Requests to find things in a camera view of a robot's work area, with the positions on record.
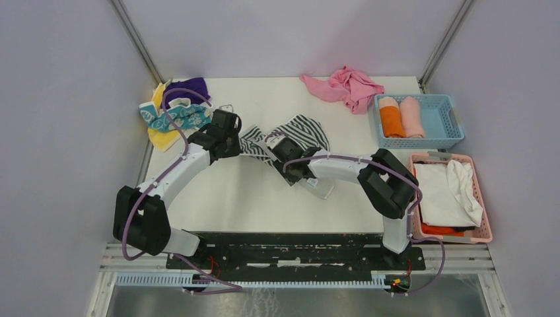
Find green white striped towel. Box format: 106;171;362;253
239;114;330;166

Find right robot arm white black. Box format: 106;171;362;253
263;132;422;269

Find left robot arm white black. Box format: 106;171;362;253
112;110;242;269

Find teal patterned towel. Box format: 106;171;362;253
139;98;213;131

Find purple towel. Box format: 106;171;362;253
162;77;211;108

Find yellow towel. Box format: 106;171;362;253
147;80;180;152

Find pink crumpled towel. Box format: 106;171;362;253
299;66;384;115

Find orange rolled towel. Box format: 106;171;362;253
378;96;406;138

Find blue plastic basket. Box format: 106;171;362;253
368;94;464;149

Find light pink rolled towel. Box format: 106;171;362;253
399;96;426;138

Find orange cloth in basket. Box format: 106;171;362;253
421;223;464;236

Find white cloth in basket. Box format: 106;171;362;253
413;160;483;227

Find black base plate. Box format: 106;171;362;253
189;232;426;282

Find blue slotted cable duct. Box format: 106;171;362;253
115;272;390;290

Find aluminium frame rails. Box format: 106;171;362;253
87;244;511;316

